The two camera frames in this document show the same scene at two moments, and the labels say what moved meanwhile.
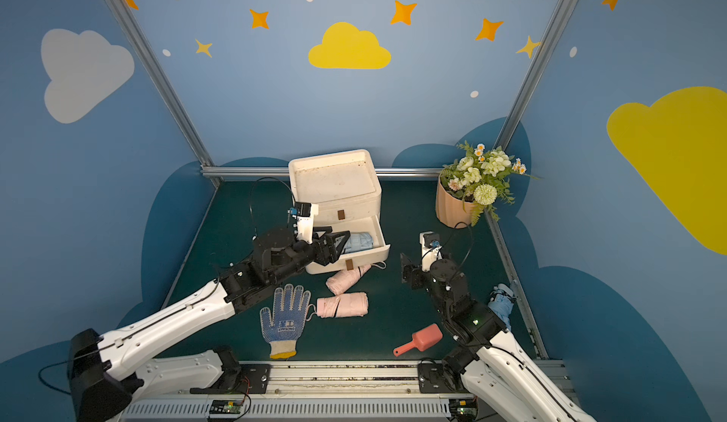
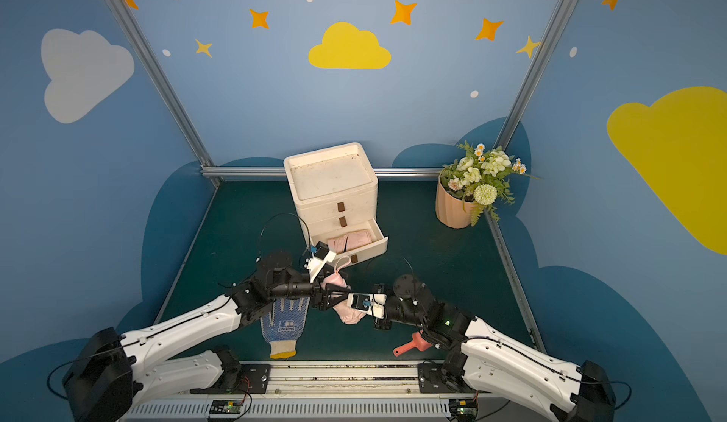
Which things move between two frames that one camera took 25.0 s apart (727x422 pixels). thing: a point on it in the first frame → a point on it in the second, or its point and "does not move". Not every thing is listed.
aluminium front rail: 315,392 does not move
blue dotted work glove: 291,314 does not move
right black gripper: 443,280 → 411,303
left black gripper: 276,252 → 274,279
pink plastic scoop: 421,341 does not move
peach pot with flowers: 475,183 does not move
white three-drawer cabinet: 344,187 does not move
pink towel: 342,280 → 337,278
